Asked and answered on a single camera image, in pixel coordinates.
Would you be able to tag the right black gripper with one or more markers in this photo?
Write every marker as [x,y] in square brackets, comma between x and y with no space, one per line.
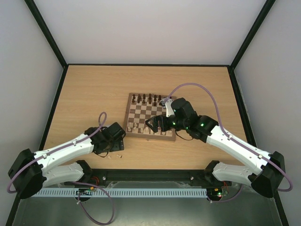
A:
[162,122]

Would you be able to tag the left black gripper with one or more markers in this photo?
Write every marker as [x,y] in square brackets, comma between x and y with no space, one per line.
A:
[119,145]

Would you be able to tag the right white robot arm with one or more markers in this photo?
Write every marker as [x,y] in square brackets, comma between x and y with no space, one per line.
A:
[261,170]

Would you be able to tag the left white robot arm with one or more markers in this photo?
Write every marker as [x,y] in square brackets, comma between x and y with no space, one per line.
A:
[31,172]

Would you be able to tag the wooden chess board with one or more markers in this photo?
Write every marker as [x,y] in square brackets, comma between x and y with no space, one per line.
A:
[139,113]

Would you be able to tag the white slotted cable duct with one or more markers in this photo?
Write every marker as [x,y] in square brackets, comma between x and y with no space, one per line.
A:
[124,192]

